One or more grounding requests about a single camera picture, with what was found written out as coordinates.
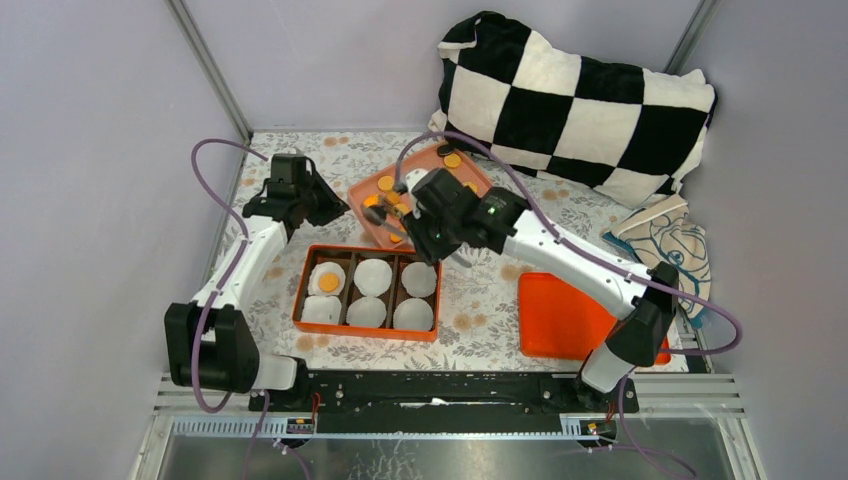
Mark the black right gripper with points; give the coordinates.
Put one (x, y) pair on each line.
(429, 251)

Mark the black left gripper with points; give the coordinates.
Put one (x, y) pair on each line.
(333, 207)

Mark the pink cookie tray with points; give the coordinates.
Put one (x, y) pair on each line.
(467, 172)

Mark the black sandwich cookie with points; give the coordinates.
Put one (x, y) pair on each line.
(376, 215)
(444, 150)

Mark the orange cookie box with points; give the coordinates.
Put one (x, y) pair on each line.
(348, 258)

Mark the orange box lid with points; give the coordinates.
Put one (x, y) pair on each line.
(557, 320)

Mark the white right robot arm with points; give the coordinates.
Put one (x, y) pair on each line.
(632, 292)

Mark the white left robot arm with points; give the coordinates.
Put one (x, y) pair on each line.
(209, 342)

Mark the black sandwich cookie tilted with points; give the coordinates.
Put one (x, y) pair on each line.
(444, 150)

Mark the white paper cup liner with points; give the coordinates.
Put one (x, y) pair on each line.
(318, 270)
(324, 310)
(367, 312)
(419, 279)
(373, 277)
(413, 314)

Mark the black white checkered pillow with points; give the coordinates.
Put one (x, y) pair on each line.
(625, 131)

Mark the beige blue printed cloth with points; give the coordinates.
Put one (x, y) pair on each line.
(664, 232)

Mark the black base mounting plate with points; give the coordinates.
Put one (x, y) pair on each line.
(432, 402)

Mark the aluminium frame rail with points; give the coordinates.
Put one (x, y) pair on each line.
(712, 398)

